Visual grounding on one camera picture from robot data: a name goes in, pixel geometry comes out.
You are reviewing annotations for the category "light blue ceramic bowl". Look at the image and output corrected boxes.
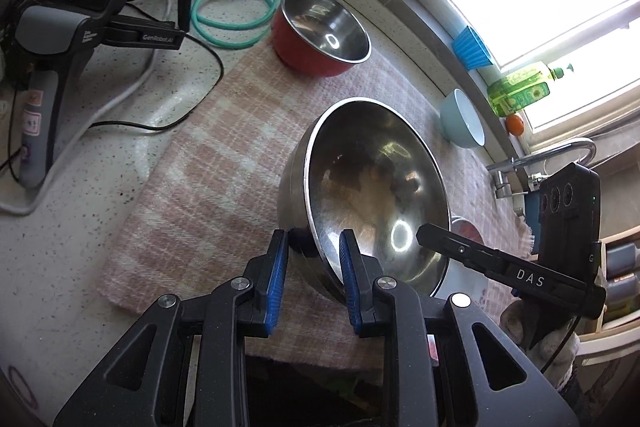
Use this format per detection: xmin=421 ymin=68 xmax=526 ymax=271
xmin=439 ymin=89 xmax=486 ymax=148

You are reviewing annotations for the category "large stainless steel bowl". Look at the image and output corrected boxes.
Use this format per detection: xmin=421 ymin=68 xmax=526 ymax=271
xmin=277 ymin=98 xmax=451 ymax=303

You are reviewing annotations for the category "red steel-lined small bowl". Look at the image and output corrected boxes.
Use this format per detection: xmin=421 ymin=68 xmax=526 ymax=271
xmin=271 ymin=0 xmax=372 ymax=78

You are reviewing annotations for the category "chrome kitchen faucet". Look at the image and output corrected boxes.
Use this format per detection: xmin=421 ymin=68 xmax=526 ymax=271
xmin=486 ymin=138 xmax=597 ymax=198

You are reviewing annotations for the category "right gloved hand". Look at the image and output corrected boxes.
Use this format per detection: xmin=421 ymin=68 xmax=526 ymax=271
xmin=499 ymin=299 xmax=580 ymax=392

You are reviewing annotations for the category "orange fruit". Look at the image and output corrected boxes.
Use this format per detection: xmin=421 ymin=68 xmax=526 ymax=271
xmin=504 ymin=114 xmax=525 ymax=136

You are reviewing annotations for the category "pink plaid cloth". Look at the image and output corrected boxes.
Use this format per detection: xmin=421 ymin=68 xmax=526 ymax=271
xmin=95 ymin=38 xmax=534 ymax=373

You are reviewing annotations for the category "green dish soap bottle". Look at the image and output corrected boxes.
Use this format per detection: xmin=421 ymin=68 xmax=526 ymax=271
xmin=487 ymin=62 xmax=575 ymax=118

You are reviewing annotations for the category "blue fluted plastic cup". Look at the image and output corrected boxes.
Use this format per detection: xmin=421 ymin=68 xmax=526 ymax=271
xmin=451 ymin=26 xmax=494 ymax=70

